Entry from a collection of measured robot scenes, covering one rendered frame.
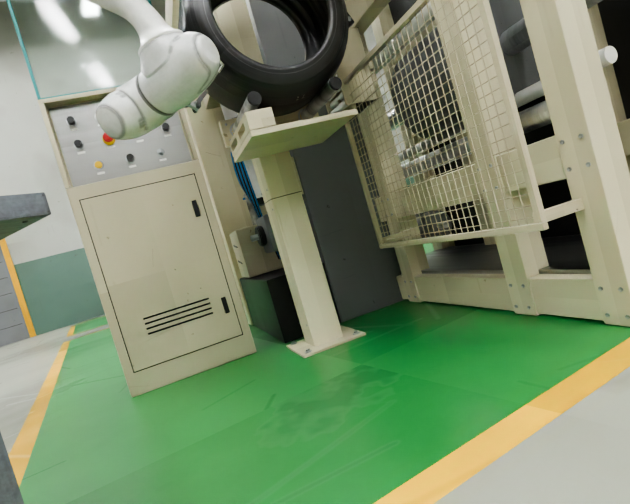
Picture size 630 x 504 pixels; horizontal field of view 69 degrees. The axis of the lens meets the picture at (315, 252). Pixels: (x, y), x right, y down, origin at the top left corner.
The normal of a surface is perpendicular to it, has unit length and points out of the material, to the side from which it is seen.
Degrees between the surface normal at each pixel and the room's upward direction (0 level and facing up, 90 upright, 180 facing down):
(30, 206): 90
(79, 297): 90
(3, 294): 90
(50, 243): 90
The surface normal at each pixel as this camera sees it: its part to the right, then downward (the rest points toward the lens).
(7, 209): 0.81, -0.21
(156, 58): -0.38, 0.23
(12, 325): 0.44, -0.08
